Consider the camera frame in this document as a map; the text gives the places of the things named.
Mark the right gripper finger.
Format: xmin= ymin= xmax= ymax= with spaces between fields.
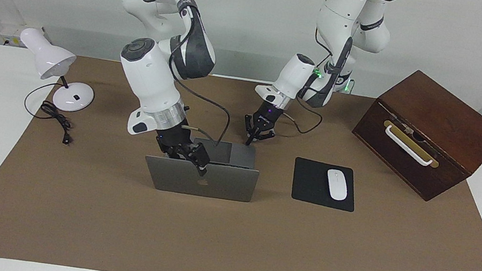
xmin=194 ymin=160 xmax=210 ymax=178
xmin=169 ymin=147 xmax=195 ymax=162

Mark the silver laptop with apple logo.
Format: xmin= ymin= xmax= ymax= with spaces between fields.
xmin=141 ymin=130 xmax=264 ymax=205

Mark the black mouse pad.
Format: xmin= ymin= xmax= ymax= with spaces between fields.
xmin=289 ymin=157 xmax=361 ymax=213

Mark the brown table mat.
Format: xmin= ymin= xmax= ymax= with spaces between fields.
xmin=0 ymin=42 xmax=482 ymax=271

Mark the white computer mouse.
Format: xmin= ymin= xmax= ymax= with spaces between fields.
xmin=323 ymin=168 xmax=351 ymax=202

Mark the white desk lamp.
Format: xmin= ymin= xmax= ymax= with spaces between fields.
xmin=10 ymin=26 xmax=103 ymax=116

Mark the dark brown wooden box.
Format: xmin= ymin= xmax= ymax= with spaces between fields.
xmin=344 ymin=61 xmax=482 ymax=210

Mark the white power strip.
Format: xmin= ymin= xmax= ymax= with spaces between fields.
xmin=0 ymin=21 xmax=54 ymax=52

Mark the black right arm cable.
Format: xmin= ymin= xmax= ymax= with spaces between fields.
xmin=80 ymin=0 xmax=248 ymax=148

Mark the black lamp power cable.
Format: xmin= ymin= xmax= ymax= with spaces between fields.
xmin=19 ymin=78 xmax=82 ymax=146

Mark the white box handle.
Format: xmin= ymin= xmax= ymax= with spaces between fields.
xmin=381 ymin=124 xmax=438 ymax=167

